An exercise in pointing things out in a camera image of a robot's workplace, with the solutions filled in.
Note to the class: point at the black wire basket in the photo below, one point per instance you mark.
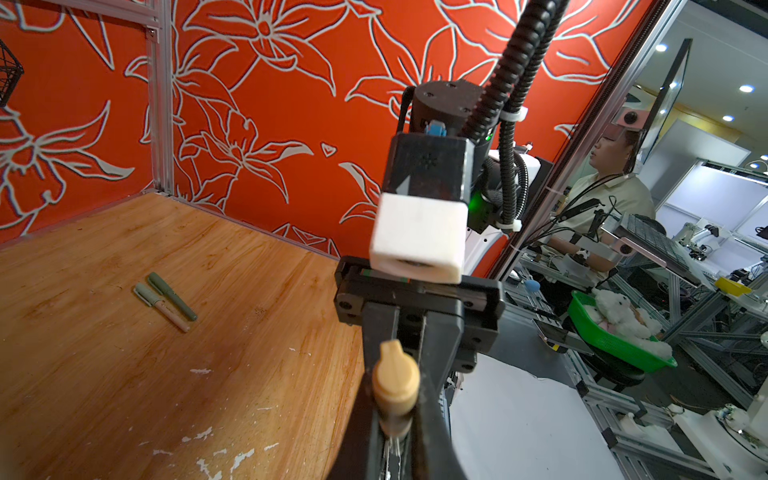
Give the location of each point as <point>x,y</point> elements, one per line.
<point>11,71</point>

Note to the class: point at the light green pen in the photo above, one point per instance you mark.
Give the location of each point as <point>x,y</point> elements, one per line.
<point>396,431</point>

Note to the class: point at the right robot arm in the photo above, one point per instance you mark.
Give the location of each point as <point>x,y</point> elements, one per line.
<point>499,182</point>

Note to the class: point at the seated person outside cell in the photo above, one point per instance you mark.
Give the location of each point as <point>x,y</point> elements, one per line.
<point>613,187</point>

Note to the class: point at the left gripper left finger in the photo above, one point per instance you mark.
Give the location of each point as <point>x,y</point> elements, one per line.
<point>360,455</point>

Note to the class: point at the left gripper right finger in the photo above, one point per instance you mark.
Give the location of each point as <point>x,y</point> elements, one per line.
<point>432,455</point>

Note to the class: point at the green plastic basket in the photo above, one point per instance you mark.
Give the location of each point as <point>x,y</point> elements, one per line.
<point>601,339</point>

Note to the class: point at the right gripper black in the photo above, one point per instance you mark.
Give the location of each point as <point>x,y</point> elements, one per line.
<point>444,327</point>

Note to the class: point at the white plush toy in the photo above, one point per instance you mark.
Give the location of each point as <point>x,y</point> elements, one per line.
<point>615,314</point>

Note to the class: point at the beige pen cap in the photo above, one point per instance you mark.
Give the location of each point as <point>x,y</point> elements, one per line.
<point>395,380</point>

